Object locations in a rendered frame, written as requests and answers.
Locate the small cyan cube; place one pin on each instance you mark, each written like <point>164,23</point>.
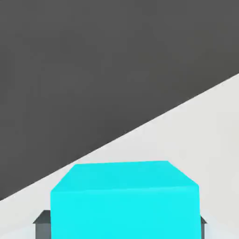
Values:
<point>125,205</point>

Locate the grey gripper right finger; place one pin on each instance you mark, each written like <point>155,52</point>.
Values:
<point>203,228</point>

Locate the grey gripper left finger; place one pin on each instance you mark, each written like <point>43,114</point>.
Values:
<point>43,226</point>

